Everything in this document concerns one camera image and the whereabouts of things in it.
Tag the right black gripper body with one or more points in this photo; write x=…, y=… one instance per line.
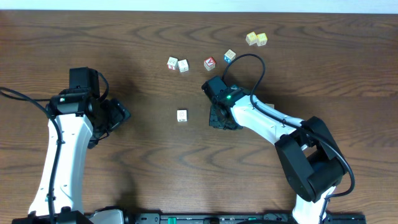
x=217, y=121

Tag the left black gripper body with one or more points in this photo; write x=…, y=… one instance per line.
x=115, y=112

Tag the cream wooden number block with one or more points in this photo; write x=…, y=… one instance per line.
x=182, y=115

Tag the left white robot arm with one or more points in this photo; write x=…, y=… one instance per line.
x=78, y=119

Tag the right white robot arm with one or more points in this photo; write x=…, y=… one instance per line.
x=312, y=162

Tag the red letter A block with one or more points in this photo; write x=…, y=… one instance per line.
x=209, y=63

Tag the blue sided wooden block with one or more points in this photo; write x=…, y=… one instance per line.
x=229, y=56

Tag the plain wooden letter block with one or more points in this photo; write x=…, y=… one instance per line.
x=183, y=65

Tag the left yellow wooden block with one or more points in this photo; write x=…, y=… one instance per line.
x=251, y=38

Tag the yellow wooden block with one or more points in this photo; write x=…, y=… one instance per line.
x=262, y=39
x=251, y=38

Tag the right yellow wooden block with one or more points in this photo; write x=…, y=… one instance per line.
x=262, y=39

